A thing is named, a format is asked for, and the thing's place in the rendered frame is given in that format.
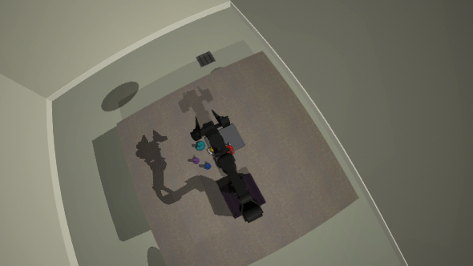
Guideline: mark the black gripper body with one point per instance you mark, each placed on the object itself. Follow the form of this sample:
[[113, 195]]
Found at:
[[224, 122]]

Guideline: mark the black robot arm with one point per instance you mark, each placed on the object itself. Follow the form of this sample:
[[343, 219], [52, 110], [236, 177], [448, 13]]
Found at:
[[249, 209]]

